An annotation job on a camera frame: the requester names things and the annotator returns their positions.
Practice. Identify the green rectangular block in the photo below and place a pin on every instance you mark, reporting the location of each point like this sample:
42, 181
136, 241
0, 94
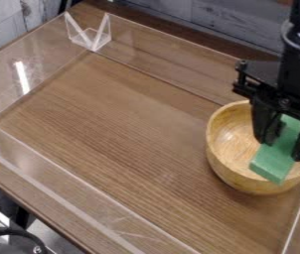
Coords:
271, 161

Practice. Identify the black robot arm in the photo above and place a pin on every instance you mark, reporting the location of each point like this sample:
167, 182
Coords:
270, 85

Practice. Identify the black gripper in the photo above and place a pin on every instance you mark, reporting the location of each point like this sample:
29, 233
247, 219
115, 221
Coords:
270, 85

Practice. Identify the clear acrylic tray wall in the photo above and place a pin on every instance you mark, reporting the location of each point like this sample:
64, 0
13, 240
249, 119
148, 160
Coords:
103, 146

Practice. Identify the brown wooden bowl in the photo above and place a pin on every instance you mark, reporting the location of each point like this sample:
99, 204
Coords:
231, 146

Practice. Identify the black metal clamp base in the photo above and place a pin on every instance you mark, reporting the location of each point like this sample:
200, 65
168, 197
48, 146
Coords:
38, 230

